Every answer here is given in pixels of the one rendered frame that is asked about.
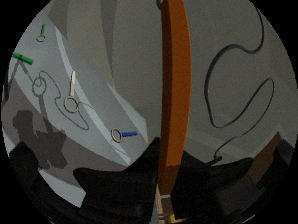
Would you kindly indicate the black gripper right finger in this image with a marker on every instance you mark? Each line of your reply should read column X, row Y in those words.
column 195, row 178

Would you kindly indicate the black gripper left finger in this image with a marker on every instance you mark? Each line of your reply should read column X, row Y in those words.
column 138, row 183

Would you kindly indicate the beige loop with flat handle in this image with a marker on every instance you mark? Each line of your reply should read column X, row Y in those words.
column 71, row 96

